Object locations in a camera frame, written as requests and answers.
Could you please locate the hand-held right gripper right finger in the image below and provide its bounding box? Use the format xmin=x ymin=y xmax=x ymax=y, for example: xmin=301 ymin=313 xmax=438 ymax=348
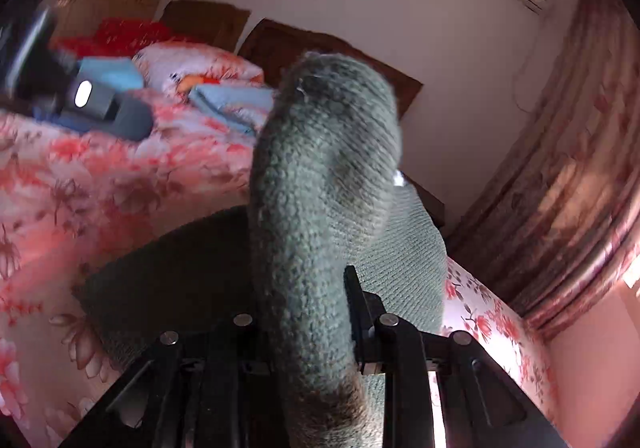
xmin=343 ymin=265 xmax=571 ymax=448

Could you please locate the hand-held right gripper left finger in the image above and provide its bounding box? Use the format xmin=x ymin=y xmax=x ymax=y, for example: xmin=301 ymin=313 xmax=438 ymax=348
xmin=60 ymin=313 xmax=281 ymax=448

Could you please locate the green and white knit sweater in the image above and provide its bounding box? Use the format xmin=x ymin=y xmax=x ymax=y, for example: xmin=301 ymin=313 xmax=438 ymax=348
xmin=75 ymin=50 xmax=448 ymax=448

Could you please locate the pink floral bed cover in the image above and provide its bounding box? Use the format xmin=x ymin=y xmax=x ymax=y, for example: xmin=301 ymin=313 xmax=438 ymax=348
xmin=0 ymin=88 xmax=561 ymax=448

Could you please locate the folded pink floral quilt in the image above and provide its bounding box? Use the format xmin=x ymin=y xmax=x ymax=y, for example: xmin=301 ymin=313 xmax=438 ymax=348
xmin=132 ymin=42 xmax=265 ymax=96

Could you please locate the dark wooden nightstand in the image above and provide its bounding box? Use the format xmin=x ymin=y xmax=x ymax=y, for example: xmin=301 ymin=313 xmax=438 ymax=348
xmin=412 ymin=180 xmax=447 ymax=229

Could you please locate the plain brown wooden board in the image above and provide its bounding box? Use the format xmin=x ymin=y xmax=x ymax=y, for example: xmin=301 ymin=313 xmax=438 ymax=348
xmin=160 ymin=0 xmax=251 ymax=53

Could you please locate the folded light blue floral quilt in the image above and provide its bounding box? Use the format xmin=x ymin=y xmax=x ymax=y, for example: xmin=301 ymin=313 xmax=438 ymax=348
xmin=187 ymin=82 xmax=278 ymax=136

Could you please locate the carved wooden headboard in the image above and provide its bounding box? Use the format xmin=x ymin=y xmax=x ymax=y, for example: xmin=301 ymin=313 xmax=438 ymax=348
xmin=237 ymin=18 xmax=425 ymax=121

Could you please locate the pink floral curtain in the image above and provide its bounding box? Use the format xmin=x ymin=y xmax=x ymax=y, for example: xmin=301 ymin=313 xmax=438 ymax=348
xmin=445 ymin=0 xmax=640 ymax=341

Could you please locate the thin wall cable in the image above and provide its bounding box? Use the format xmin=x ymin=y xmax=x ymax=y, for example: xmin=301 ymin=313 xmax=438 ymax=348
xmin=514 ymin=25 xmax=548 ymax=115

